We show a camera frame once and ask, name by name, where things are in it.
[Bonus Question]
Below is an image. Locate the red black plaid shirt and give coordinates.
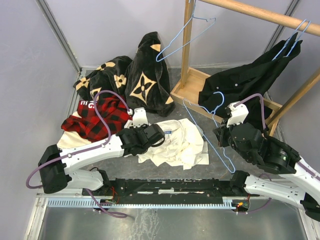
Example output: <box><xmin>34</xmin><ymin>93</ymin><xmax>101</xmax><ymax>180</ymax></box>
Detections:
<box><xmin>61</xmin><ymin>96</ymin><xmax>132</xmax><ymax>143</ymax></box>

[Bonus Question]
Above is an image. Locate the white dress shirt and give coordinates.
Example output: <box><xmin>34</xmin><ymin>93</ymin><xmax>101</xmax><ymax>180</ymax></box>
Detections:
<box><xmin>138</xmin><ymin>118</ymin><xmax>209</xmax><ymax>170</ymax></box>

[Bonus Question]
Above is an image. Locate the black button shirt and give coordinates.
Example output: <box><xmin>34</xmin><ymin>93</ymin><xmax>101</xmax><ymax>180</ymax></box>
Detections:
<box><xmin>198</xmin><ymin>40</ymin><xmax>303</xmax><ymax>118</ymax></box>

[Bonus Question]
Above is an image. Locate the light blue hanger with shirt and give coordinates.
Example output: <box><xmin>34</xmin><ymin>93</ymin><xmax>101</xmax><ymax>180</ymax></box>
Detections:
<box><xmin>272</xmin><ymin>19</ymin><xmax>311</xmax><ymax>61</ymax></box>

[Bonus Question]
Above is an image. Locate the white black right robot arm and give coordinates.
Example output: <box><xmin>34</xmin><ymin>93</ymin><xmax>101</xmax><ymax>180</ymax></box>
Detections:
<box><xmin>213</xmin><ymin>123</ymin><xmax>320</xmax><ymax>221</ymax></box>

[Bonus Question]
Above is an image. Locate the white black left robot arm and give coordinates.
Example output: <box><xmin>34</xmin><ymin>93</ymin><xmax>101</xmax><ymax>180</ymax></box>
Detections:
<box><xmin>38</xmin><ymin>124</ymin><xmax>165</xmax><ymax>195</ymax></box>

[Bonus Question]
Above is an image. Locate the wooden clothes rack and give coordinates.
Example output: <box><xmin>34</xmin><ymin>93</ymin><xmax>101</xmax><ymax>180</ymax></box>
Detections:
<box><xmin>161</xmin><ymin>0</ymin><xmax>320</xmax><ymax>136</ymax></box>

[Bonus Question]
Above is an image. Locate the black beige patterned fleece blanket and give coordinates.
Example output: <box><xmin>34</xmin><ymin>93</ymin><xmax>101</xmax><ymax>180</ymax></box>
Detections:
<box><xmin>73</xmin><ymin>31</ymin><xmax>176</xmax><ymax>117</ymax></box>

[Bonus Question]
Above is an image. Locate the cream folded cloth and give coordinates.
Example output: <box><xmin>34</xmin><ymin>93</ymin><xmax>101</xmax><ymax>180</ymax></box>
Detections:
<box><xmin>56</xmin><ymin>131</ymin><xmax>91</xmax><ymax>149</ymax></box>

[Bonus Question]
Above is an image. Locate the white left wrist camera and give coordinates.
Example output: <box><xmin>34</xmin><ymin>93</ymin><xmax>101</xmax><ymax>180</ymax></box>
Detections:
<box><xmin>124</xmin><ymin>107</ymin><xmax>150</xmax><ymax>129</ymax></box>

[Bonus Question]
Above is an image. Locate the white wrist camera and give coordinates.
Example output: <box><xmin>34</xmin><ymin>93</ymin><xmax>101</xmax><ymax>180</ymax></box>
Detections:
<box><xmin>221</xmin><ymin>101</ymin><xmax>249</xmax><ymax>128</ymax></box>
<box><xmin>124</xmin><ymin>107</ymin><xmax>150</xmax><ymax>129</ymax></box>

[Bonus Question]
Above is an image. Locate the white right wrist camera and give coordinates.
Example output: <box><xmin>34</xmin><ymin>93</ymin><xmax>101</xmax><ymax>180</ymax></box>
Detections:
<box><xmin>221</xmin><ymin>101</ymin><xmax>249</xmax><ymax>128</ymax></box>

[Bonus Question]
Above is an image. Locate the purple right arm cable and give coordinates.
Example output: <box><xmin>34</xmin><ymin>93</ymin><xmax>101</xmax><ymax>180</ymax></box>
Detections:
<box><xmin>233</xmin><ymin>93</ymin><xmax>273</xmax><ymax>214</ymax></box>

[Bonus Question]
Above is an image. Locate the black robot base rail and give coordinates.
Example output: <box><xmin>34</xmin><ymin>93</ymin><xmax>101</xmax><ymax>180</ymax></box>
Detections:
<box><xmin>79</xmin><ymin>172</ymin><xmax>261</xmax><ymax>216</ymax></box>

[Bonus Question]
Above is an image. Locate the aluminium frame rail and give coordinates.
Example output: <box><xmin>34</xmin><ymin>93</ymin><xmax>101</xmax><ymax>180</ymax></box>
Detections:
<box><xmin>35</xmin><ymin>0</ymin><xmax>82</xmax><ymax>73</ymax></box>

